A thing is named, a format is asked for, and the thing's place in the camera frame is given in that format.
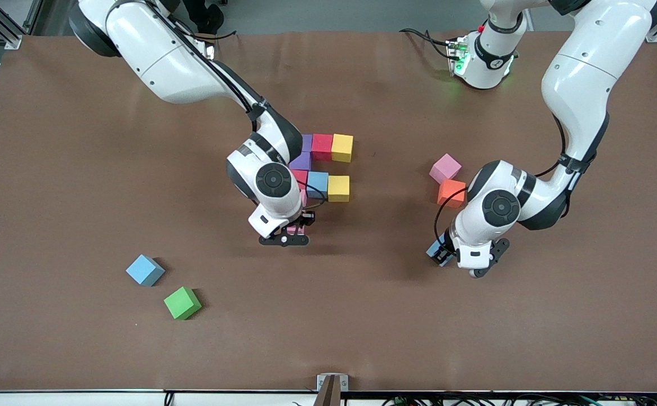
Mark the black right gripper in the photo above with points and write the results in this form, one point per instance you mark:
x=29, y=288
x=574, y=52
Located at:
x=307, y=218

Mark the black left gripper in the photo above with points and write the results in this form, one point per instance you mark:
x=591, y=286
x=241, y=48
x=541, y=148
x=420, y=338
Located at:
x=444, y=246

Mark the pink foam block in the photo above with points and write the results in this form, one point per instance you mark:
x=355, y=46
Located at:
x=296, y=229
x=304, y=197
x=445, y=168

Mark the blue foam block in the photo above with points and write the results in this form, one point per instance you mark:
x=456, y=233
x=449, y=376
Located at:
x=318, y=183
x=145, y=270
x=435, y=248

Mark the red foam block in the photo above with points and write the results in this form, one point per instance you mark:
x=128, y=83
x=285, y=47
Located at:
x=301, y=178
x=322, y=148

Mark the yellow foam block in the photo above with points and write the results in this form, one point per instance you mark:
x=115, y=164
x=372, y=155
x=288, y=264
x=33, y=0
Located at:
x=338, y=188
x=342, y=148

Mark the orange foam block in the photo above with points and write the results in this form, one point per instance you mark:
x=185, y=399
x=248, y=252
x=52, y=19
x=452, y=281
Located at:
x=450, y=192

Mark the purple foam block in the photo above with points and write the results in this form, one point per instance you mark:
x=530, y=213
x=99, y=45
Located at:
x=307, y=142
x=303, y=162

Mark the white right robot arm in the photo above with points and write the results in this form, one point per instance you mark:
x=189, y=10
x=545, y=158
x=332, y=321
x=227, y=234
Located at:
x=165, y=62

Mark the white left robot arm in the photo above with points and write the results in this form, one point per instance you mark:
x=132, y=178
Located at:
x=582, y=73

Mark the brown table mat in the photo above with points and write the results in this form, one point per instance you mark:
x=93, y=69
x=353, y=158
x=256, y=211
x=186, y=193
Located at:
x=328, y=316

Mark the green foam block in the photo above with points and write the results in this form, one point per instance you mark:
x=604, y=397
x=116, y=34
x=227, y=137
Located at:
x=182, y=303

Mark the black shoe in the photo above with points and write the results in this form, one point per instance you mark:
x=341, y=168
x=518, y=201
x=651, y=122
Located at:
x=211, y=20

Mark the dark trouser leg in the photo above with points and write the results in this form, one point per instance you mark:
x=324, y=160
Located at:
x=193, y=7

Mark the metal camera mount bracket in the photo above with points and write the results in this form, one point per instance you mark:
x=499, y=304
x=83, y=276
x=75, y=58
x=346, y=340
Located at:
x=331, y=389

